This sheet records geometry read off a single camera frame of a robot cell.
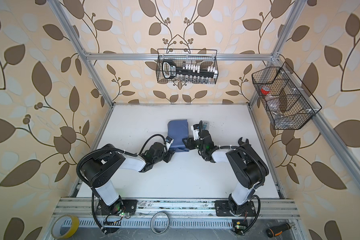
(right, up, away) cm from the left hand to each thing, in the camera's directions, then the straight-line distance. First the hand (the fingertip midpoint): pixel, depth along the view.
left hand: (173, 148), depth 93 cm
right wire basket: (+59, +27, -19) cm, 68 cm away
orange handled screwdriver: (+46, -32, -28) cm, 63 cm away
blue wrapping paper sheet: (+2, +11, +6) cm, 12 cm away
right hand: (+8, +5, -1) cm, 10 cm away
